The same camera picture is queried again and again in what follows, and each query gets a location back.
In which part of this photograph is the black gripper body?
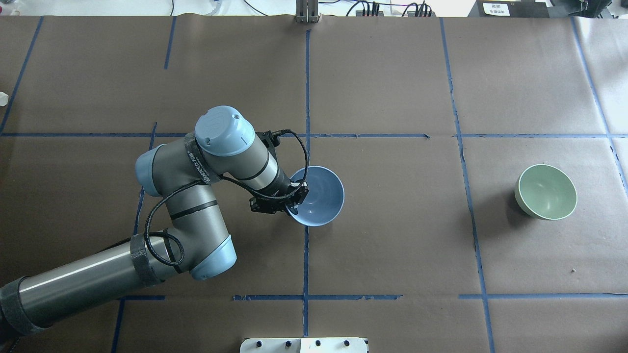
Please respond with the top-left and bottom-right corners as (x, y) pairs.
(249, 180), (309, 214)

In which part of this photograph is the blue bowl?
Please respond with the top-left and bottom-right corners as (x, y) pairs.
(290, 166), (345, 227)

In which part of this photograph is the green bowl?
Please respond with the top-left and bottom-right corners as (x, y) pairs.
(514, 164), (578, 221)

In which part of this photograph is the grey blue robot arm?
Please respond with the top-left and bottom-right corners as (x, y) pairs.
(1, 105), (308, 343)

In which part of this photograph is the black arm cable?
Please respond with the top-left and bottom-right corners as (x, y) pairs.
(145, 129), (310, 267)

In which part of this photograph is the white camera post with base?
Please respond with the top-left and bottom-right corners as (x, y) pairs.
(239, 337), (370, 353)

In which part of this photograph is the aluminium frame post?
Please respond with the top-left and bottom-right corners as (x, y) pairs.
(295, 0), (320, 23)

